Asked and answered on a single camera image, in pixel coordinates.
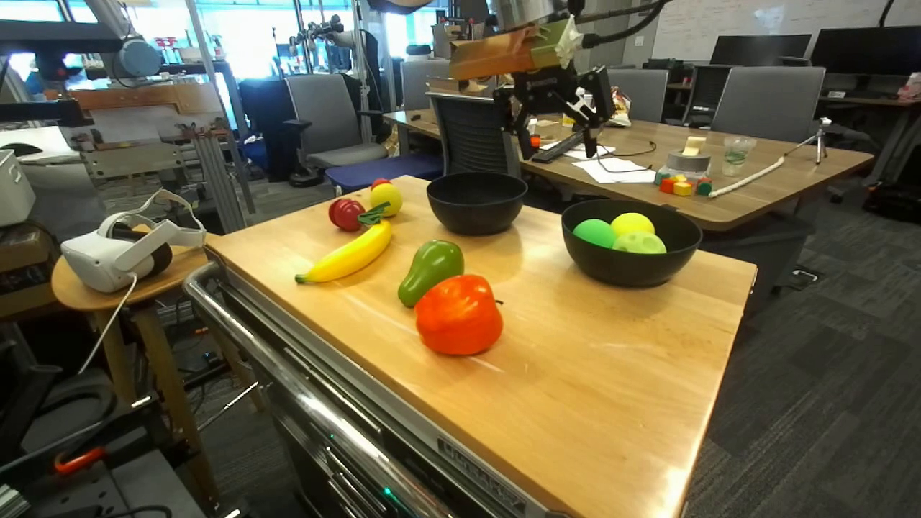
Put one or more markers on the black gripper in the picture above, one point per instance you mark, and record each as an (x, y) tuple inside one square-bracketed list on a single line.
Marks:
[(583, 96)]

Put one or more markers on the green toy ball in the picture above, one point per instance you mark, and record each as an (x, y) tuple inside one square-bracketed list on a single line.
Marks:
[(596, 231)]

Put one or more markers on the yellow toy ball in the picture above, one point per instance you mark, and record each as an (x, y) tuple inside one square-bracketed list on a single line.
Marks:
[(632, 222)]

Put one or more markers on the light green toy cabbage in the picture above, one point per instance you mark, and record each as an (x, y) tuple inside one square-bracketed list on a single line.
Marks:
[(643, 244)]

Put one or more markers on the green toy pear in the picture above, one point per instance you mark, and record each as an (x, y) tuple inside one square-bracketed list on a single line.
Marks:
[(433, 262)]

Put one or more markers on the yellow toy lemon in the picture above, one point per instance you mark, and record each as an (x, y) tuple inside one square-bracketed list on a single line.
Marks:
[(387, 201)]

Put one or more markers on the red toy radish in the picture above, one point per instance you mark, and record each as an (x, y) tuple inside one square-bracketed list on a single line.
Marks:
[(353, 218)]

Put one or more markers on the yellow toy banana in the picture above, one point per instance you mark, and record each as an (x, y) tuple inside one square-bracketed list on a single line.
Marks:
[(350, 257)]

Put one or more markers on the toy blocks pile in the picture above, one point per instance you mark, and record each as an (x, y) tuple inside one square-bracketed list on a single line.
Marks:
[(682, 186)]

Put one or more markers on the black keyboard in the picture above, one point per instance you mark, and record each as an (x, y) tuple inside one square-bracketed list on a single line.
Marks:
[(560, 149)]

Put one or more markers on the white paper sheets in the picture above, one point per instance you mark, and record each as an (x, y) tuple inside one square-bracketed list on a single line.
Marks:
[(607, 167)]

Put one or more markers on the black mesh chair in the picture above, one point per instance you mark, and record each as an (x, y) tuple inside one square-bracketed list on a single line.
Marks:
[(474, 137)]

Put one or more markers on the black bowl left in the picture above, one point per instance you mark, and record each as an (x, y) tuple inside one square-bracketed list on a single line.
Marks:
[(476, 202)]

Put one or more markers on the black bowl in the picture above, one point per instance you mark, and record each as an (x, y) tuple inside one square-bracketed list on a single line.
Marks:
[(629, 270), (476, 202)]

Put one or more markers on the black bowl right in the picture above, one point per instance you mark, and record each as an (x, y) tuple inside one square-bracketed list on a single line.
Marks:
[(629, 270)]

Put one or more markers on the wooden office table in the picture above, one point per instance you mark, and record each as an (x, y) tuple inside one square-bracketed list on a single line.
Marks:
[(773, 173)]

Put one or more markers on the grey office chair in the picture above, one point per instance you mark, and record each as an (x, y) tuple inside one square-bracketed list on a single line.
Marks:
[(325, 124)]

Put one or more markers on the grey chair right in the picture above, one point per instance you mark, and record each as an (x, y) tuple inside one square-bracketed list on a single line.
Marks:
[(770, 103)]

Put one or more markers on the white VR headset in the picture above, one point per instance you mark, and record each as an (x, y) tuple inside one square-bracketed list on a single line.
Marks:
[(130, 247)]

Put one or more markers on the round wooden stool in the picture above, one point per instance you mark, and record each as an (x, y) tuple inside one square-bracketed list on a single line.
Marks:
[(108, 316)]

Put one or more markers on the orange clamp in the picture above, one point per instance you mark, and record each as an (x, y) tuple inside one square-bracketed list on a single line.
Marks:
[(79, 461)]

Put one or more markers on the metal cart handle bar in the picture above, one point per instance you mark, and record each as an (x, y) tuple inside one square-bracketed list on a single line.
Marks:
[(334, 447)]

